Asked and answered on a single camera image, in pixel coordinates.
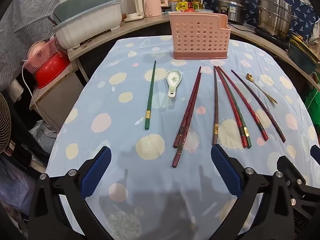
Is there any red chopstick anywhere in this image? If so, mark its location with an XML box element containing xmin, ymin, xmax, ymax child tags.
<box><xmin>218</xmin><ymin>66</ymin><xmax>269</xmax><ymax>141</ymax></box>
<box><xmin>215</xmin><ymin>66</ymin><xmax>247</xmax><ymax>148</ymax></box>

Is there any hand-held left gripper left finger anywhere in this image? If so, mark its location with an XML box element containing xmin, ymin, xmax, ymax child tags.
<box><xmin>29</xmin><ymin>146</ymin><xmax>112</xmax><ymax>240</ymax></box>

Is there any stack of yellow-blue bowls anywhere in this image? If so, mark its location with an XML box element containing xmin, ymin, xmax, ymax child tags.
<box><xmin>289</xmin><ymin>34</ymin><xmax>320</xmax><ymax>74</ymax></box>

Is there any white power cable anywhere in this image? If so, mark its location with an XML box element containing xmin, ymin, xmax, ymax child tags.
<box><xmin>22</xmin><ymin>59</ymin><xmax>58</xmax><ymax>133</ymax></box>

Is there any black induction cooker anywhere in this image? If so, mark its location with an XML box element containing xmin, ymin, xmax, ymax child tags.
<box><xmin>254</xmin><ymin>26</ymin><xmax>292</xmax><ymax>50</ymax></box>

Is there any electric fan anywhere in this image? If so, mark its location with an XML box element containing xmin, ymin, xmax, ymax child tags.
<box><xmin>0</xmin><ymin>92</ymin><xmax>12</xmax><ymax>154</ymax></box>

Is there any grey plastic bag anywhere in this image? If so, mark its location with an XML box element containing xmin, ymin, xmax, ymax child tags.
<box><xmin>29</xmin><ymin>119</ymin><xmax>60</xmax><ymax>153</ymax></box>

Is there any green chopstick gold band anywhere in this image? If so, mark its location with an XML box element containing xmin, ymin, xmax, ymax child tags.
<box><xmin>230</xmin><ymin>97</ymin><xmax>252</xmax><ymax>148</ymax></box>
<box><xmin>144</xmin><ymin>60</ymin><xmax>157</xmax><ymax>130</ymax></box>

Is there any stainless steel steamer pot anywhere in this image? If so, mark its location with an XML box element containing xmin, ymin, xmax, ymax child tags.
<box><xmin>257</xmin><ymin>0</ymin><xmax>298</xmax><ymax>39</ymax></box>

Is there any small pink plastic basket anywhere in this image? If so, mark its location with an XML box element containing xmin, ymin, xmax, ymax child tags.
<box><xmin>24</xmin><ymin>39</ymin><xmax>59</xmax><ymax>73</ymax></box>

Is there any blue polka-dot tablecloth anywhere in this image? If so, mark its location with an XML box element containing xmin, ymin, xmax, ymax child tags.
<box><xmin>46</xmin><ymin>35</ymin><xmax>320</xmax><ymax>240</ymax></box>

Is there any white wrinkled sheet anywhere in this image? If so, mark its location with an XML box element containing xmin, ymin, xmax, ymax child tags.
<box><xmin>0</xmin><ymin>0</ymin><xmax>175</xmax><ymax>90</ymax></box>

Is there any pink electric kettle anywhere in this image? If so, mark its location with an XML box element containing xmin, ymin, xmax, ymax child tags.
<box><xmin>141</xmin><ymin>0</ymin><xmax>168</xmax><ymax>17</ymax></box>

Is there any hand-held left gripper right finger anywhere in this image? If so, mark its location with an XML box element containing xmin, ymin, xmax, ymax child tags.
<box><xmin>211</xmin><ymin>144</ymin><xmax>294</xmax><ymax>240</ymax></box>

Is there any maroon chopstick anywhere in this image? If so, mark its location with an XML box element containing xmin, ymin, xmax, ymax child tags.
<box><xmin>171</xmin><ymin>73</ymin><xmax>202</xmax><ymax>168</ymax></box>
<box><xmin>173</xmin><ymin>66</ymin><xmax>202</xmax><ymax>148</ymax></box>

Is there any white ceramic soup spoon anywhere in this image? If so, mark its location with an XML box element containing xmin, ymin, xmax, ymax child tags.
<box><xmin>166</xmin><ymin>69</ymin><xmax>182</xmax><ymax>97</ymax></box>

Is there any white dish drainer teal lid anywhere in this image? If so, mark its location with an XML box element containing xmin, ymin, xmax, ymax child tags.
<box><xmin>52</xmin><ymin>0</ymin><xmax>123</xmax><ymax>50</ymax></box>

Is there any pink perforated utensil basket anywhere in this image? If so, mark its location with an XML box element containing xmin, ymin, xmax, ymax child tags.
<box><xmin>169</xmin><ymin>12</ymin><xmax>232</xmax><ymax>60</ymax></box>

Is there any green plastic bag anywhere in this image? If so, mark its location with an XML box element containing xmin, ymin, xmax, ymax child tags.
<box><xmin>304</xmin><ymin>86</ymin><xmax>320</xmax><ymax>130</ymax></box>

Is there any silver rice cooker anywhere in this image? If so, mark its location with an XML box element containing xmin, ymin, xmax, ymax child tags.
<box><xmin>218</xmin><ymin>0</ymin><xmax>247</xmax><ymax>24</ymax></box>

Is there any brown chopstick gold band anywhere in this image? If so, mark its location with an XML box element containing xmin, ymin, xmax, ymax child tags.
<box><xmin>212</xmin><ymin>66</ymin><xmax>218</xmax><ymax>146</ymax></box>

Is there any red plastic basin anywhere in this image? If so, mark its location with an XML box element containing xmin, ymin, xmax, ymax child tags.
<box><xmin>34</xmin><ymin>54</ymin><xmax>71</xmax><ymax>89</ymax></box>

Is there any glass electric kettle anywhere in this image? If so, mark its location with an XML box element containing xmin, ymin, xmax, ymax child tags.
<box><xmin>122</xmin><ymin>0</ymin><xmax>145</xmax><ymax>22</ymax></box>

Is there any dark purple chopstick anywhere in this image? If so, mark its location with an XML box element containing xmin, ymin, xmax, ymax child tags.
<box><xmin>230</xmin><ymin>69</ymin><xmax>286</xmax><ymax>143</ymax></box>

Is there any gold flower spoon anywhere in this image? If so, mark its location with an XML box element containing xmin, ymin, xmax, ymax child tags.
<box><xmin>245</xmin><ymin>73</ymin><xmax>278</xmax><ymax>104</ymax></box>

